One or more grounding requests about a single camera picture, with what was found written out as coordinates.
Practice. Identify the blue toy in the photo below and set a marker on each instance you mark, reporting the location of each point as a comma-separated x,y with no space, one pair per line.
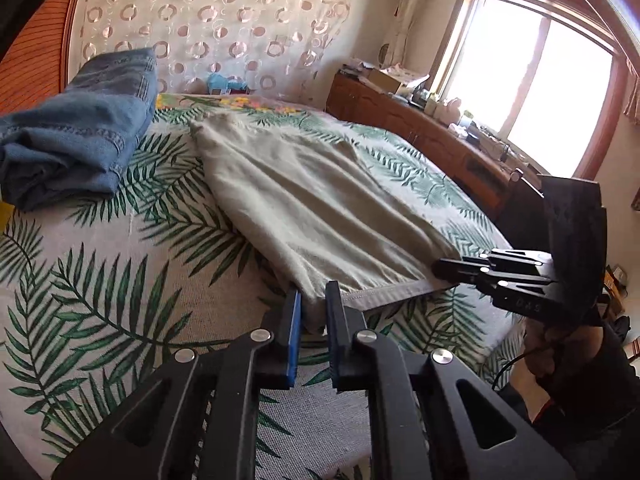
225,84

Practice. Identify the small green plant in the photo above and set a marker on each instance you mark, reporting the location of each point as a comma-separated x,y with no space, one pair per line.
468,117

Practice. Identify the floral blanket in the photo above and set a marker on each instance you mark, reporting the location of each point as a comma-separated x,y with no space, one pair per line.
240,104

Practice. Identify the yellow cloth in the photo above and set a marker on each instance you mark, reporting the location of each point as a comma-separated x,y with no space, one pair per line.
4,212

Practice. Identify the grey pants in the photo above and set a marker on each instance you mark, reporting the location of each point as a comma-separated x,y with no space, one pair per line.
310,200

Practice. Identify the pale container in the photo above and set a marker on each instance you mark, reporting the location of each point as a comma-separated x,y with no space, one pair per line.
454,109

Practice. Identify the long wooden cabinet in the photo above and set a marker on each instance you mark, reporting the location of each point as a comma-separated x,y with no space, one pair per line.
400,120

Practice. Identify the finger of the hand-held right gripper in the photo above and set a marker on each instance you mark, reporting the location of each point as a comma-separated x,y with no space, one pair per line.
515,295
460,269

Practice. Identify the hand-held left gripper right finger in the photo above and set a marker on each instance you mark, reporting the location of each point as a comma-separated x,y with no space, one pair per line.
337,355

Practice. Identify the open cardboard box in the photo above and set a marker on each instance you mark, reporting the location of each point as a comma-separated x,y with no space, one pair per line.
395,80

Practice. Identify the folded blue jeans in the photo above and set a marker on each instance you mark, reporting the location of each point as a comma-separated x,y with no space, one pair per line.
75,130

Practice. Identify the white window curtain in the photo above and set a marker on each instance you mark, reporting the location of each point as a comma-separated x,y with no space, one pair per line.
412,5

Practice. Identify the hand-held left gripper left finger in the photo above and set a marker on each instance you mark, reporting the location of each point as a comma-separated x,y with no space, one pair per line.
295,340

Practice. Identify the person's right forearm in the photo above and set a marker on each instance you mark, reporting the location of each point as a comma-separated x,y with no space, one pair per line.
600,380

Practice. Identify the leaf printed bed sheet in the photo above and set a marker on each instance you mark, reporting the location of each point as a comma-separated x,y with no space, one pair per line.
125,270

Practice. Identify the wooden slatted wardrobe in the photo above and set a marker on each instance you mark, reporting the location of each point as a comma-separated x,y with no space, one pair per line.
35,45

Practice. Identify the circle patterned sheer curtain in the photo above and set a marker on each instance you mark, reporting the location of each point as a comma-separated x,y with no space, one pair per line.
210,25

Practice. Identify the wooden framed window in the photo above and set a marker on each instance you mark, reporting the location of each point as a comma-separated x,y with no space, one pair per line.
540,75

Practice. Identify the person's right hand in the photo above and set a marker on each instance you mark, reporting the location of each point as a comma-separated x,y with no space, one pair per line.
545,355

